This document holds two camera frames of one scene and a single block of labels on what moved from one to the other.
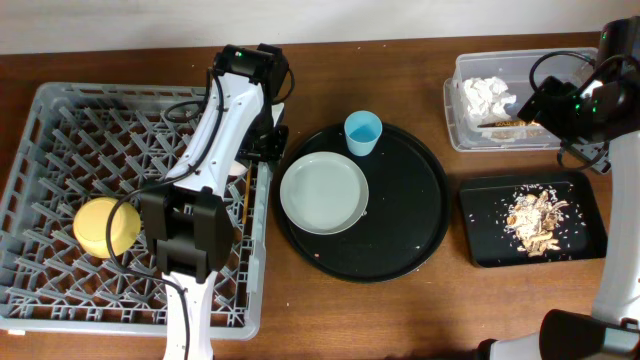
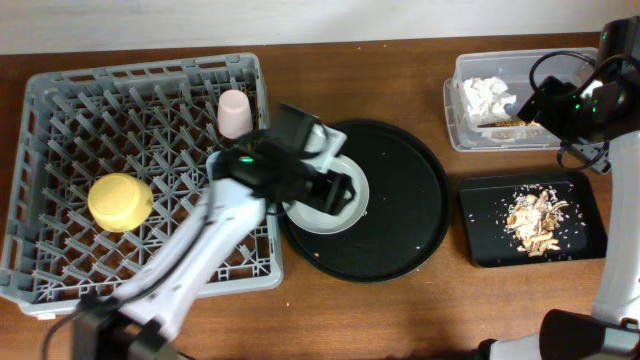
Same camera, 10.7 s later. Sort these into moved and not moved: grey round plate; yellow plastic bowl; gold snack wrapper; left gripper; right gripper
Moved: yellow plastic bowl; left gripper
Not moved: gold snack wrapper; right gripper; grey round plate
